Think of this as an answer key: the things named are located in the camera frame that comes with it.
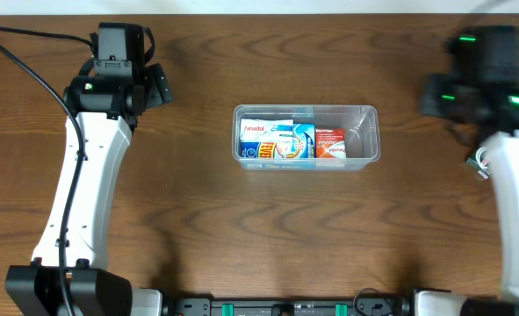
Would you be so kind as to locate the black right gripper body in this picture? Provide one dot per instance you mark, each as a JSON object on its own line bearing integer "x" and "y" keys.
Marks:
{"x": 451, "y": 100}

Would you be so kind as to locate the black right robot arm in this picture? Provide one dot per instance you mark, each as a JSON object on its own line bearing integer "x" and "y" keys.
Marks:
{"x": 502, "y": 144}

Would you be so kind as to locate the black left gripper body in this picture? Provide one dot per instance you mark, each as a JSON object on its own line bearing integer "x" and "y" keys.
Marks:
{"x": 129, "y": 98}

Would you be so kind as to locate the clear plastic container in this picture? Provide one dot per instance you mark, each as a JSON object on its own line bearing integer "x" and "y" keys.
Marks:
{"x": 360, "y": 123}

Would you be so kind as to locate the blue fever patch box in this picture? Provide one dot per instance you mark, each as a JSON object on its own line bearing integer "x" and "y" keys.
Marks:
{"x": 300, "y": 145}

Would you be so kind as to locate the green white round-logo box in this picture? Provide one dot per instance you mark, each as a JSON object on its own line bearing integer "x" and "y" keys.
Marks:
{"x": 477, "y": 160}

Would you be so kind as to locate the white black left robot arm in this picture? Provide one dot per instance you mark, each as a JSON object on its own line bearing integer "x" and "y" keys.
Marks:
{"x": 68, "y": 272}

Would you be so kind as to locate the red Panadol ActiFast box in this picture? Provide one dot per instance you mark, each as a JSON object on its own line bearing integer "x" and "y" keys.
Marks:
{"x": 330, "y": 143}

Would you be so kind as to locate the black mounting rail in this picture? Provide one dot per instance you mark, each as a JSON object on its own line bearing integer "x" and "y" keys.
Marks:
{"x": 370, "y": 305}

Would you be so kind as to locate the white blue Panadol box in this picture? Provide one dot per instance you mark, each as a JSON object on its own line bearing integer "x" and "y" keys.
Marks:
{"x": 256, "y": 130}

